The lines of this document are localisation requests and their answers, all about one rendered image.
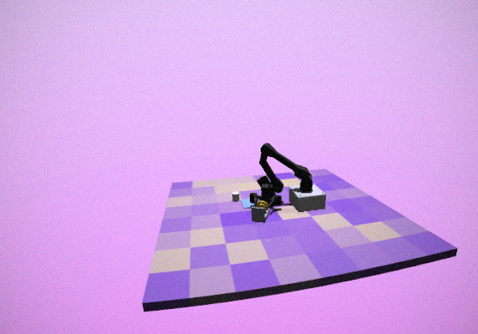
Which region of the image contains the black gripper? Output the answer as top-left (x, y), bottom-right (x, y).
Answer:
top-left (250, 193), bottom-right (282, 208)

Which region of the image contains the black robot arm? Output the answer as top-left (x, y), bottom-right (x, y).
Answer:
top-left (257, 143), bottom-right (313, 197)

